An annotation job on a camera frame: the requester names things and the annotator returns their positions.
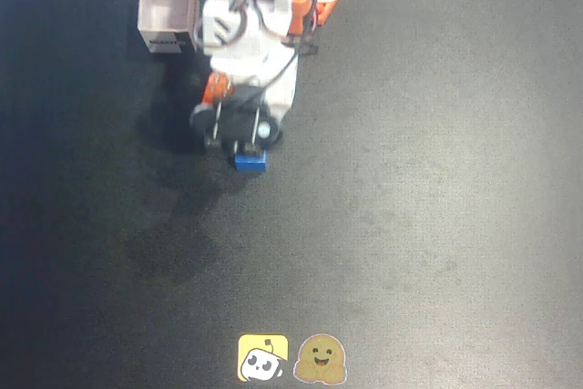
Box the blue cube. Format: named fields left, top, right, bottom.
left=233, top=151, right=269, bottom=175

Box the hugging face emoji sticker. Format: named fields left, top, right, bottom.
left=292, top=333, right=349, bottom=384

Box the white cardboard box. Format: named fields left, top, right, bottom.
left=137, top=0, right=200, bottom=56

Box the yellow robot sticker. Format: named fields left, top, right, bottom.
left=237, top=333, right=290, bottom=383

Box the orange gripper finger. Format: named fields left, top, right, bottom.
left=201, top=71, right=235, bottom=106

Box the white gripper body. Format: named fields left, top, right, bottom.
left=208, top=46, right=301, bottom=125

